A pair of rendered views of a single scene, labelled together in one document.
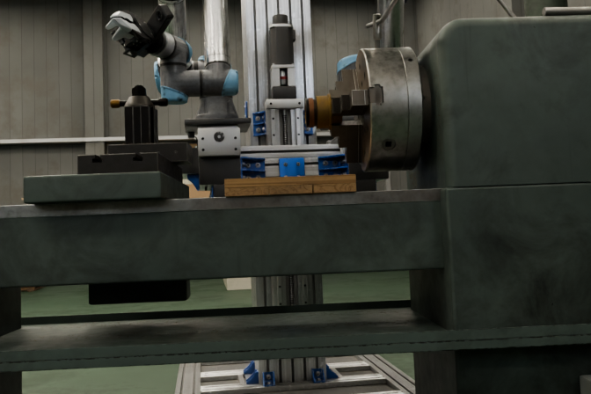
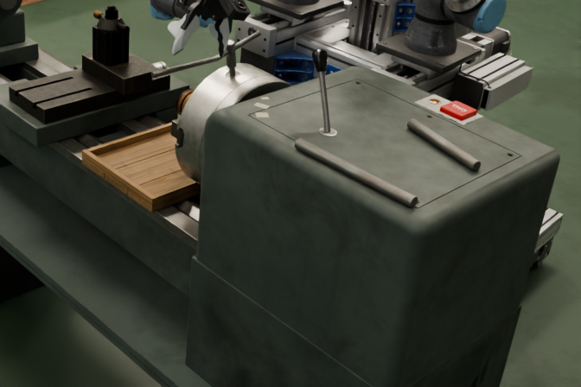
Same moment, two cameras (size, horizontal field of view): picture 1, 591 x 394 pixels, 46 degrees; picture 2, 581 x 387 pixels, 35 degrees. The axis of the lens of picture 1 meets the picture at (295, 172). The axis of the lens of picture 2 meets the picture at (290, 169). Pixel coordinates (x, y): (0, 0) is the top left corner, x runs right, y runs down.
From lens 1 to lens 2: 2.18 m
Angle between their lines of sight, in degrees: 54
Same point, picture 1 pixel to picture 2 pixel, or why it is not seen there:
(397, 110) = (191, 161)
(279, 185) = (109, 175)
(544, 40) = (278, 176)
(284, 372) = not seen: hidden behind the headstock
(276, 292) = not seen: hidden behind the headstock
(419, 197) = (193, 244)
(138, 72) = not seen: outside the picture
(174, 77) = not seen: outside the picture
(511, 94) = (245, 211)
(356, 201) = (156, 219)
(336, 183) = (141, 198)
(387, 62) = (200, 109)
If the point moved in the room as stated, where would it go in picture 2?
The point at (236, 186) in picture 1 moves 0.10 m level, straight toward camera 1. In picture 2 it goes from (87, 161) to (55, 172)
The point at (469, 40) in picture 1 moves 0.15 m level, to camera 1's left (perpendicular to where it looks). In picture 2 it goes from (220, 140) to (177, 112)
